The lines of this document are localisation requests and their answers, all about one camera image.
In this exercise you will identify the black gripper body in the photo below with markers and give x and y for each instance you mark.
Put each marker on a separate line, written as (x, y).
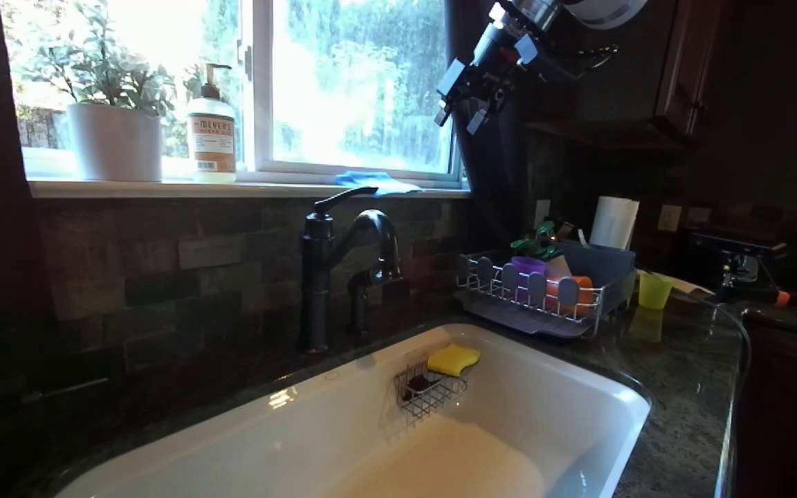
(476, 77)

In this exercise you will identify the white pump soap bottle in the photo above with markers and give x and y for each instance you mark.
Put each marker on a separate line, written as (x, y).
(211, 127)

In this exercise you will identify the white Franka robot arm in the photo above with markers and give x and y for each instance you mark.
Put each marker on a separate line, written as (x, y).
(592, 27)

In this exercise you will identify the purple plastic cup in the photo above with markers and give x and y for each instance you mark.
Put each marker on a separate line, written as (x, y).
(526, 265)

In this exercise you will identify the white paper towel roll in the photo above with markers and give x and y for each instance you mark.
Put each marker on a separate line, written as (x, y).
(615, 221)

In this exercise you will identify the dark faucet side sprayer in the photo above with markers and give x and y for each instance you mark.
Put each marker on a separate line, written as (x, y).
(375, 300)

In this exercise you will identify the stainless steel dish rack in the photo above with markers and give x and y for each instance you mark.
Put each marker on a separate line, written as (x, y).
(545, 312)

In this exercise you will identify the dark bronze faucet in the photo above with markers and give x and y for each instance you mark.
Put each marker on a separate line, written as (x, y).
(316, 278)

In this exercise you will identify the yellow sponge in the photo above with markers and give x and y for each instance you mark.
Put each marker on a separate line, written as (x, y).
(454, 361)

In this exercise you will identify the green plastic cup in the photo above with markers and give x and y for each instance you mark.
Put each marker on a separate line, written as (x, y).
(655, 291)

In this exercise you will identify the black countertop appliance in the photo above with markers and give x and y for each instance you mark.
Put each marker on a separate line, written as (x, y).
(734, 264)

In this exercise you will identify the white sink basin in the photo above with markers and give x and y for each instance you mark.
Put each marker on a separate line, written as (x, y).
(509, 424)

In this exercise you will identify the potted plant in white pot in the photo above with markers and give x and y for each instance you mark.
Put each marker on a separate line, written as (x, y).
(118, 142)

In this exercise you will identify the orange tipped tool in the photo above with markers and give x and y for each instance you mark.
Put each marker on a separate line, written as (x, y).
(782, 296)

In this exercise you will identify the dark wood base cabinet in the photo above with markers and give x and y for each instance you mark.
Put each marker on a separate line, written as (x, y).
(786, 404)

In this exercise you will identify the dark wood wall cabinet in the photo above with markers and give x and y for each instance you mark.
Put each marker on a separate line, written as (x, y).
(691, 84)

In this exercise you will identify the beige wall outlet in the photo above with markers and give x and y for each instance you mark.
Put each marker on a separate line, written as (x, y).
(667, 215)

